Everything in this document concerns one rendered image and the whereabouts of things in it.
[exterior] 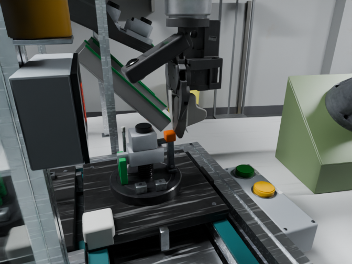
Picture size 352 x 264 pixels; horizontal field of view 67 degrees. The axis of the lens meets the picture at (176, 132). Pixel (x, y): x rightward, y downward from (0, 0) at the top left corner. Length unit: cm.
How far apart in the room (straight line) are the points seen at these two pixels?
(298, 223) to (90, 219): 34
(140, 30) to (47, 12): 48
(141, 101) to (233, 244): 41
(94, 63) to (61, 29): 45
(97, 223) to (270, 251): 26
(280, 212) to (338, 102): 38
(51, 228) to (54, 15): 20
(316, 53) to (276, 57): 55
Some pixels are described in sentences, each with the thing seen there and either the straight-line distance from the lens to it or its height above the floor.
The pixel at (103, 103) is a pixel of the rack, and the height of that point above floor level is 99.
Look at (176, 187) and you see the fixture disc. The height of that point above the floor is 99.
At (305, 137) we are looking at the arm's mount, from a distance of 78.
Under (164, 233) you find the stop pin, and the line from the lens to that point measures 45.
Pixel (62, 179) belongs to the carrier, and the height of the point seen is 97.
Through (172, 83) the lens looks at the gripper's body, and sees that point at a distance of 47.
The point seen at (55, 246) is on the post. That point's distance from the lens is 33.
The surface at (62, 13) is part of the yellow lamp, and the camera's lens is 24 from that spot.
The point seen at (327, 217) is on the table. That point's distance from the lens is 72.
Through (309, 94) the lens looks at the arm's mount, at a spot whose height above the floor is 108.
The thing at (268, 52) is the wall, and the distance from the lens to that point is 384.
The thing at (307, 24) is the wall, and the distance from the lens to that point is 404.
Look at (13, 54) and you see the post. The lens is 25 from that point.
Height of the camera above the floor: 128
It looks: 23 degrees down
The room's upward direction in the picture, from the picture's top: straight up
